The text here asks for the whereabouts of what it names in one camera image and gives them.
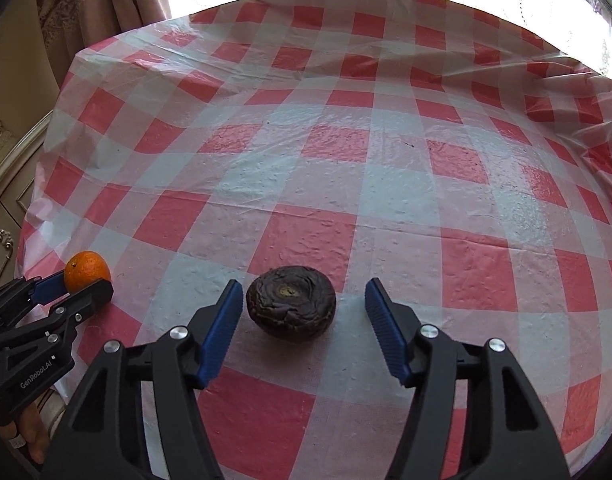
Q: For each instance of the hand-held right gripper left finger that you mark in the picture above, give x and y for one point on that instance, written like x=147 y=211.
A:
x=221 y=330

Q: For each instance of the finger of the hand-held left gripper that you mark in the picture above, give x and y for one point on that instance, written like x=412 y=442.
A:
x=51 y=287
x=88 y=297

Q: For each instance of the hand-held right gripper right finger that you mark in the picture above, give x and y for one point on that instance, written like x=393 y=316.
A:
x=386 y=330

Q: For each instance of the orange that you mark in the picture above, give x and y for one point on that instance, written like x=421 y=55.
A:
x=86 y=267

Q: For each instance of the dark brown wrinkled fruit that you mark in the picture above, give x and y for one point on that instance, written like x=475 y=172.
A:
x=291 y=305

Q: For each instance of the person's left hand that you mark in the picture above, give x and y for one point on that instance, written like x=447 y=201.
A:
x=31 y=435

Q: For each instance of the cream ornate cabinet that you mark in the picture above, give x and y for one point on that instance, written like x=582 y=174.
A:
x=6 y=200

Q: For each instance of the red white checkered tablecloth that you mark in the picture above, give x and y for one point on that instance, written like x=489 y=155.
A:
x=361 y=160

